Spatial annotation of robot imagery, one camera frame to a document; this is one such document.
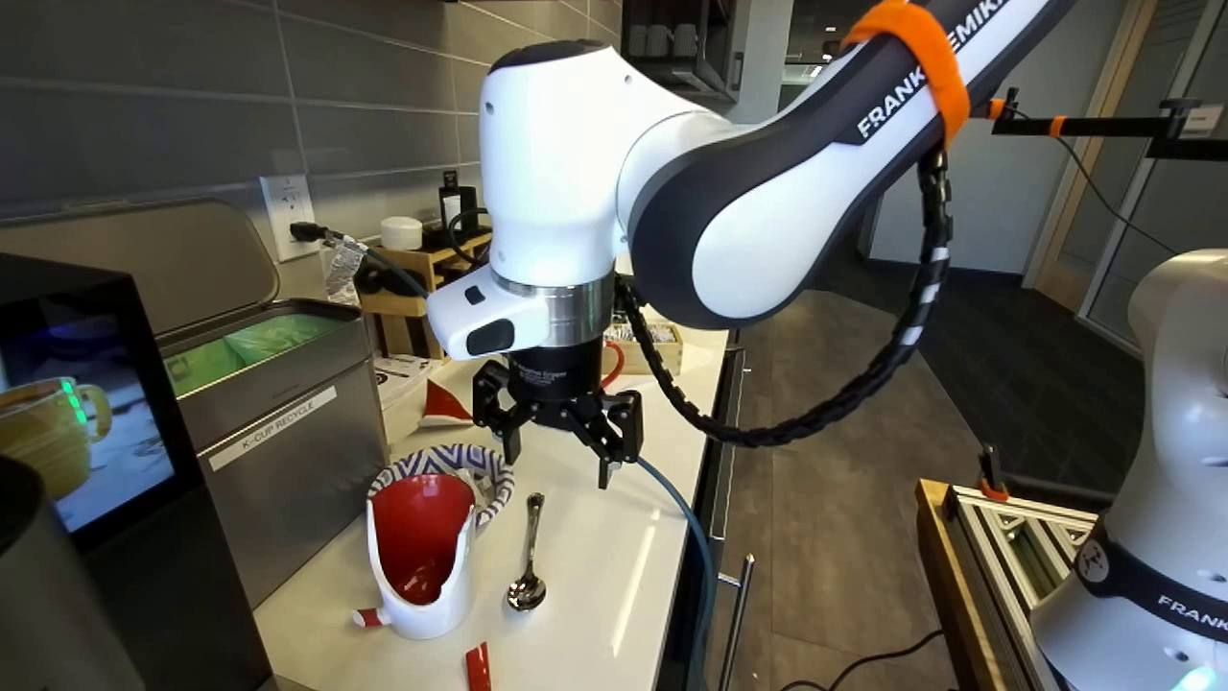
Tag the wooden crate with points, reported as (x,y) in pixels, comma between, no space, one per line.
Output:
(944,578)

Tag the white wall outlet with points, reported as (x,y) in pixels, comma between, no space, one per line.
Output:
(284,198)

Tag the silver metal spoon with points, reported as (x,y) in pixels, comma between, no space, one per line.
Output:
(527,591)

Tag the stainless steel countertop appliance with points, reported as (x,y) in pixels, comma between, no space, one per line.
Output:
(293,447)

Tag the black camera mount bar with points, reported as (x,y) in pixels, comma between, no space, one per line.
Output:
(1114,122)

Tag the wooden rack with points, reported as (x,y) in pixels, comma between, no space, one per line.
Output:
(406,309)

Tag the broken white red cup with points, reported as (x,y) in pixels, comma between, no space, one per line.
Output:
(428,614)

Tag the blue patterned plate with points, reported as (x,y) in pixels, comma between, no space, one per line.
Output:
(493,479)

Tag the black coffee machine with screen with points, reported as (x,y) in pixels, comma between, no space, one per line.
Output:
(193,600)

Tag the triangular red ceramic shard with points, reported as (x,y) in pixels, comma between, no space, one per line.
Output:
(446,407)

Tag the aluminium frame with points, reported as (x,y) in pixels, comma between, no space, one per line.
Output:
(1020,549)

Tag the white jar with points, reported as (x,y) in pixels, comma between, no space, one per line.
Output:
(399,233)

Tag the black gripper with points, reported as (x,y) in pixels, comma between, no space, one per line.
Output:
(559,385)

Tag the long red ceramic shard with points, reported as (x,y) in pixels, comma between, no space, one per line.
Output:
(477,669)

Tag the dark glass bottle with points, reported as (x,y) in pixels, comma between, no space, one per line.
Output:
(456,204)

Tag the black wall plug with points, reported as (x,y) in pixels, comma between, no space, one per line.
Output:
(308,233)

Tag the small red white shard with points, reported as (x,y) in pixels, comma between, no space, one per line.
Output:
(366,619)

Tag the small white box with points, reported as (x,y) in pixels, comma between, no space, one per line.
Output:
(399,396)

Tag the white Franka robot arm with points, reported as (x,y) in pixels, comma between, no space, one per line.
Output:
(561,165)

